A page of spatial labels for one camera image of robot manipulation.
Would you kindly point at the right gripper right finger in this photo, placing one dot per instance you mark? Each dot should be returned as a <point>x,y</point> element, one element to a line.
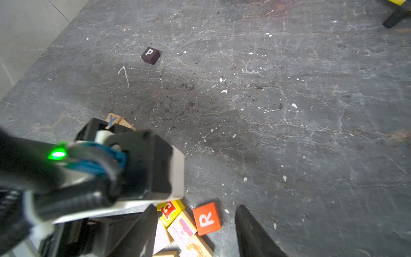
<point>253,241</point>

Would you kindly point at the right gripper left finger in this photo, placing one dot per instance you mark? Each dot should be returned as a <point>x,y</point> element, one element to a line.
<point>140,239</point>

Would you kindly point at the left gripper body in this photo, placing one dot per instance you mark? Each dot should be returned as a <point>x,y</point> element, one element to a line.
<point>89,237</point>

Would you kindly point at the yellow E block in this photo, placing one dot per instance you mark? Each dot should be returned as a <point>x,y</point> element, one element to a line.
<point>170,210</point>

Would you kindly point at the orange R block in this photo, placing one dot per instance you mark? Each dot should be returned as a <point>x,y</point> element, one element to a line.
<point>207,219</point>

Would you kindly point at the dark brown P block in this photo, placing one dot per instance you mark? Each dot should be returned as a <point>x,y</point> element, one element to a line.
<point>151,55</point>

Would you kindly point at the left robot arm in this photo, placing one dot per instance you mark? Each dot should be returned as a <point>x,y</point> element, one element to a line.
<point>70,178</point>

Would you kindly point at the wooden H block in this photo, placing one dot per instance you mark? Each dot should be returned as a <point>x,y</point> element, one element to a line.
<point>182,229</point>

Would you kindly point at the wooden O block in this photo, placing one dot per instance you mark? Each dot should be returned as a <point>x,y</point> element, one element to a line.
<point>197,247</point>

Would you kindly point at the wooden X block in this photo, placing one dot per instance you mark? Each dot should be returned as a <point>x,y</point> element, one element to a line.
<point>113,119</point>

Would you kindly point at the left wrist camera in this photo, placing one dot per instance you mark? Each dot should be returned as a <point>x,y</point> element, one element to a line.
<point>154,169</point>

